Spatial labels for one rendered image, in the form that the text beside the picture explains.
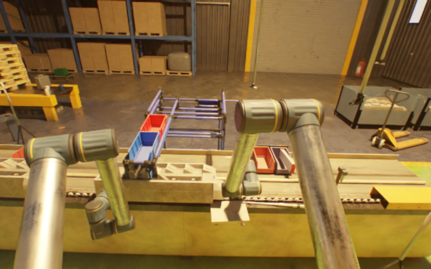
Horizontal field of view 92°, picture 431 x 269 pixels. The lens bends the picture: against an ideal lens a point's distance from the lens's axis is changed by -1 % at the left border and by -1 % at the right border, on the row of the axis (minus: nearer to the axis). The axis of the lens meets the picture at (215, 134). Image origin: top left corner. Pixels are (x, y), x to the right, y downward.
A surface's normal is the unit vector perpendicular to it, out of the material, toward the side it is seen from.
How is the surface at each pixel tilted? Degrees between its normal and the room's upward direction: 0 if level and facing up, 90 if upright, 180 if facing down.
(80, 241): 90
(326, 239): 55
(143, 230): 90
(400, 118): 90
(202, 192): 80
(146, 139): 94
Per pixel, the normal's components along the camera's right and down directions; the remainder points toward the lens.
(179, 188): 0.00, 0.30
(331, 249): -0.48, -0.30
